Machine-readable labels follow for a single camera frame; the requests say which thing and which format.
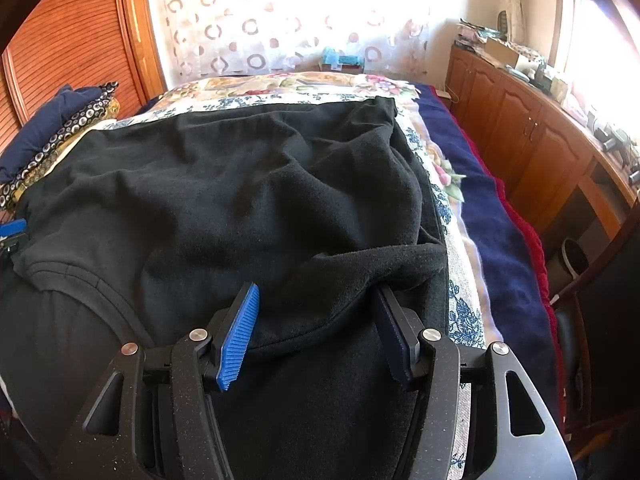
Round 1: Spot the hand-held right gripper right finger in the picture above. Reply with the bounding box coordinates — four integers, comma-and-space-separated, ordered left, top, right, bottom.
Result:
374, 284, 578, 480

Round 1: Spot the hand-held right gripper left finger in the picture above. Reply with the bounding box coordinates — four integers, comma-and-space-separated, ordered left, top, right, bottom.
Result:
47, 281, 261, 480

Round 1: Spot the black printed t-shirt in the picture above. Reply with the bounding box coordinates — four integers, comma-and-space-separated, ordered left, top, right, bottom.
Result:
0, 96, 451, 480

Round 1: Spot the mustard floral folded cloth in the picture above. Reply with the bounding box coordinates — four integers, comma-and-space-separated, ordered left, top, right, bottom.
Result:
0, 97, 122, 211

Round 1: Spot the blue floral bed sheet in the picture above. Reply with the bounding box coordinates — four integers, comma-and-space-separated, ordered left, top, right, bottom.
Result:
97, 91, 493, 480

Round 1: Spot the navy folded garment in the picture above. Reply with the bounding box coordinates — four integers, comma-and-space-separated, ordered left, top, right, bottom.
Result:
0, 85, 108, 181

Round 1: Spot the dark dotted folded cloth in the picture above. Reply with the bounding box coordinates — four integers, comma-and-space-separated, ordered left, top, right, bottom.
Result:
0, 82, 121, 206

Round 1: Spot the navy blanket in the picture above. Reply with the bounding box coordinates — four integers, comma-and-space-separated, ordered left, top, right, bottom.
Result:
415, 82, 556, 376

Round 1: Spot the round waste bin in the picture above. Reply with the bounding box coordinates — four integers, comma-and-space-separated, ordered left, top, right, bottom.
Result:
545, 237, 591, 301

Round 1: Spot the wooden slatted wardrobe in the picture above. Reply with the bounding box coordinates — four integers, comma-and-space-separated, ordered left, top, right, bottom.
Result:
0, 0, 168, 128

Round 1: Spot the dark chair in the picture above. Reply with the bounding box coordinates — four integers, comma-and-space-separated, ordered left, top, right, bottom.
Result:
550, 200, 640, 480

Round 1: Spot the low wooden cabinet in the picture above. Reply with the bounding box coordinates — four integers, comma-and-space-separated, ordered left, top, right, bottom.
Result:
445, 42, 640, 256

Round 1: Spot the teal item on box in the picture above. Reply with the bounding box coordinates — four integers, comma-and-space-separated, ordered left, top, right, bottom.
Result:
320, 46, 365, 72

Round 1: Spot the sheer curtain with circle pattern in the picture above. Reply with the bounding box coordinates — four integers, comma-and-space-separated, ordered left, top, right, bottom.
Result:
147, 0, 451, 78

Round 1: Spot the black device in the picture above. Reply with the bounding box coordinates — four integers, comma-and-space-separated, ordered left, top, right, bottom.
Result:
587, 110, 640, 163

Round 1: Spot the cardboard box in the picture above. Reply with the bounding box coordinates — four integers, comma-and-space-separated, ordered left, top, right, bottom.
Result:
485, 37, 536, 73

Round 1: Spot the pile of papers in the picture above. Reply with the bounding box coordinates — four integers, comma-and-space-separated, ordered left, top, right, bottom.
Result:
457, 20, 501, 53

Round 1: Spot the wooden framed window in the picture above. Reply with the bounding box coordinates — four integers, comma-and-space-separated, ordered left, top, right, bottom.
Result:
550, 0, 640, 91

